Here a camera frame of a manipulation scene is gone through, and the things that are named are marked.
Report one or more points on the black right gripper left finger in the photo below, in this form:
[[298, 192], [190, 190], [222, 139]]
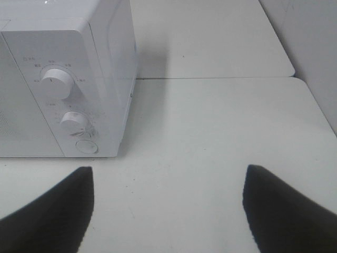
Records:
[[54, 222]]

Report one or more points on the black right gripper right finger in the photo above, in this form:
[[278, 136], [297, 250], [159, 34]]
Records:
[[281, 219]]

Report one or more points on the round door release button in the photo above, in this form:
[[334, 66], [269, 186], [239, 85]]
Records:
[[86, 146]]

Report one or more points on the white microwave door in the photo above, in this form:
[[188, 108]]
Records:
[[24, 130]]

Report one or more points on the white microwave knob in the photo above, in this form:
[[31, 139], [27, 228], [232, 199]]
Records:
[[57, 84], [75, 123]]

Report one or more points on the white microwave oven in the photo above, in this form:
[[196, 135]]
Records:
[[95, 42]]

